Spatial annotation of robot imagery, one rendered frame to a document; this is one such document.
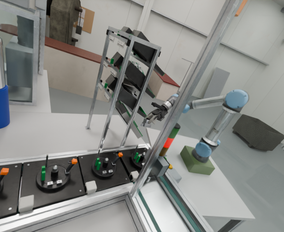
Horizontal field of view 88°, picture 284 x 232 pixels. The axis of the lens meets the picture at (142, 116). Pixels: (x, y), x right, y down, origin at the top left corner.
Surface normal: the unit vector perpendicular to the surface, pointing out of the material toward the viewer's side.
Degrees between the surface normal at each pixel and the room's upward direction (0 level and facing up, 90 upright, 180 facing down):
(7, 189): 0
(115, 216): 0
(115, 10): 90
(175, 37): 90
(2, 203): 0
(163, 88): 90
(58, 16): 92
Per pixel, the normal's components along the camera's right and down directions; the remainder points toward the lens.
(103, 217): 0.34, -0.83
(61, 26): 0.00, 0.50
